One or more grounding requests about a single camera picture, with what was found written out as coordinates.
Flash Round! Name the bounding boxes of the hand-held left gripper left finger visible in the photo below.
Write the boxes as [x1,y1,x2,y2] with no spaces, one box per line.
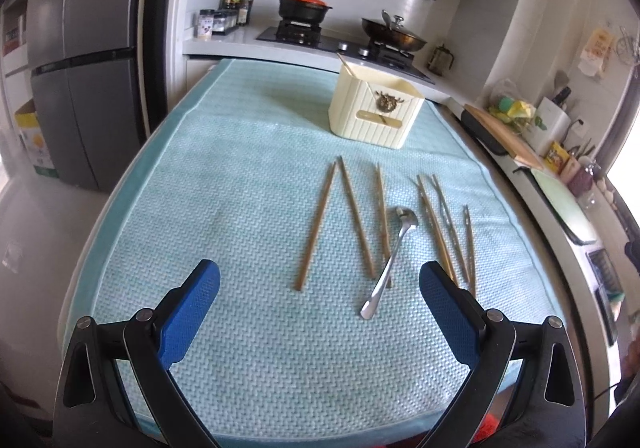
[52,259,222,448]

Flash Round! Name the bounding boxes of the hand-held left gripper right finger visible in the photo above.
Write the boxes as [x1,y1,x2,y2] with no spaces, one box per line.
[419,260,586,448]

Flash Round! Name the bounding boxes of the silver metal spoon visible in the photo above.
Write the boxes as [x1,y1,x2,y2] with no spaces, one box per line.
[360,207,420,320]

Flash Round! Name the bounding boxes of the bunch of wooden chopsticks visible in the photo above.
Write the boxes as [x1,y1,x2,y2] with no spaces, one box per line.
[294,156,478,296]

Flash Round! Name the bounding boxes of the cream ribbed utensil holder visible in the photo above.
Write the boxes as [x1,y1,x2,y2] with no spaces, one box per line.
[328,63,426,150]

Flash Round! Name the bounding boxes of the teal woven table mat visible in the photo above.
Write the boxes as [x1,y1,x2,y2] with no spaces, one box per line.
[59,59,576,434]

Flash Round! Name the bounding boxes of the green cutting board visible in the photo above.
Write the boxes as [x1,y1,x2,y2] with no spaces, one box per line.
[529,168,599,247]

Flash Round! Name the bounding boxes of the black tray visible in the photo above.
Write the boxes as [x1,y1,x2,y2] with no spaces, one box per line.
[459,109,512,157]

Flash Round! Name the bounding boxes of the yellow snack packet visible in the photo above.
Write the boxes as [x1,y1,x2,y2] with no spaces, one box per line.
[545,142,571,174]

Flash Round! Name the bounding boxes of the purple cup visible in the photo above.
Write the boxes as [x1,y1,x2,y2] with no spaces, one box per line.
[570,163,601,197]

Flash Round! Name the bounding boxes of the wooden cutting board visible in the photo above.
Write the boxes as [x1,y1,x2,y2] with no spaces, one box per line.
[462,103,546,171]

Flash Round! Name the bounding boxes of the yellow green plastic bag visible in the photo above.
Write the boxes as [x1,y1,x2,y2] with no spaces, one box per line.
[487,95,539,130]

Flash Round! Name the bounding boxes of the white knife block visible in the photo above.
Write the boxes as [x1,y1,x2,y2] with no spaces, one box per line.
[530,95,574,157]

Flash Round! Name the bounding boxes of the cardboard box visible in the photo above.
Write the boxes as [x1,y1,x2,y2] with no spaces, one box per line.
[14,98,59,179]

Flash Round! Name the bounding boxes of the glass press pot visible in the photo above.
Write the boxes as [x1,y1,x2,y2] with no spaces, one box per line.
[429,44,454,77]

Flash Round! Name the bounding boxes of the grey refrigerator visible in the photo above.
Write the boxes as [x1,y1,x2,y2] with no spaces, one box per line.
[25,0,151,194]

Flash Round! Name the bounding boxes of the steel wok with glass lid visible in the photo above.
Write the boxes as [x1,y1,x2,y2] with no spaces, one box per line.
[361,10,429,54]

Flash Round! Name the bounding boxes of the black gas stove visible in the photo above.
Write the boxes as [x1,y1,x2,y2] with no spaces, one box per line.
[256,20,436,84]

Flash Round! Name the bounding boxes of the black pot with red lid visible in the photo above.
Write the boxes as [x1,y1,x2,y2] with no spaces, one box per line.
[276,0,335,24]

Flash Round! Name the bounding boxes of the hanging yellow wall packet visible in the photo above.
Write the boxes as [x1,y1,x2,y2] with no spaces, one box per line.
[580,28,614,77]

